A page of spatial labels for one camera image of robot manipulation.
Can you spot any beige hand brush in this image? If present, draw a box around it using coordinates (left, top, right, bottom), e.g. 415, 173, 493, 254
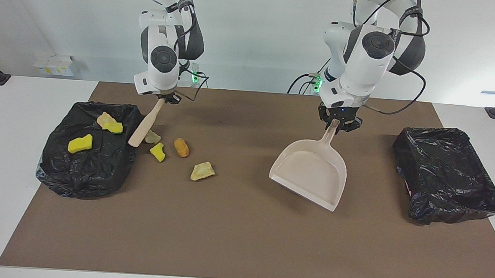
127, 96, 165, 149

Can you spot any pale grey sponge chunk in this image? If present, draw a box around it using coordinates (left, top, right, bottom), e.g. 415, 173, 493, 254
144, 130, 163, 145

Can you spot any orange-brown bread roll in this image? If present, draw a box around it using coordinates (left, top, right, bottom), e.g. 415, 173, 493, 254
172, 137, 190, 159

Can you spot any beige plastic dustpan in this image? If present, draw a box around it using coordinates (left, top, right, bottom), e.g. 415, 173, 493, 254
267, 115, 351, 213

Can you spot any small yellow sponge piece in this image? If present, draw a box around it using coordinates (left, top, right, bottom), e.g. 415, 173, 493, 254
149, 142, 167, 163

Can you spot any tan cracker chunk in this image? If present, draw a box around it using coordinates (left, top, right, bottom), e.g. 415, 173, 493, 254
97, 112, 116, 129

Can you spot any tan bread chunk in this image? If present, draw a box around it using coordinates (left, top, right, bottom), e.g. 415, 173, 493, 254
190, 160, 216, 183

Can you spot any notched yellow sponge piece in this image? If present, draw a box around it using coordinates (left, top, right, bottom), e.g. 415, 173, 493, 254
67, 133, 94, 155

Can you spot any bin with black bag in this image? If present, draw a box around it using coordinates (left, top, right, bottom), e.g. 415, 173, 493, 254
388, 124, 495, 230
34, 98, 148, 203

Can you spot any open white cardboard box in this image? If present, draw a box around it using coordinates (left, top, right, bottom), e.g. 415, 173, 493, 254
45, 54, 81, 78

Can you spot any brown table mat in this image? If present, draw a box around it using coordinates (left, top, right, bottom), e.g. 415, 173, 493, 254
0, 76, 495, 278

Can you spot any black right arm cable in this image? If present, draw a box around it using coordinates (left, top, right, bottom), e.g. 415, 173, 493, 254
125, 0, 214, 103

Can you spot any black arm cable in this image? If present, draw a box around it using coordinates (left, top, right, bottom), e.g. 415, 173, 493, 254
125, 0, 214, 103
346, 0, 432, 117

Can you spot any black base cable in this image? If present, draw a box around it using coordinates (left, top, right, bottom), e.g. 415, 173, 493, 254
287, 72, 321, 96

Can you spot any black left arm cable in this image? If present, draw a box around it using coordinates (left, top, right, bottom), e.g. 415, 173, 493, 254
346, 0, 432, 117

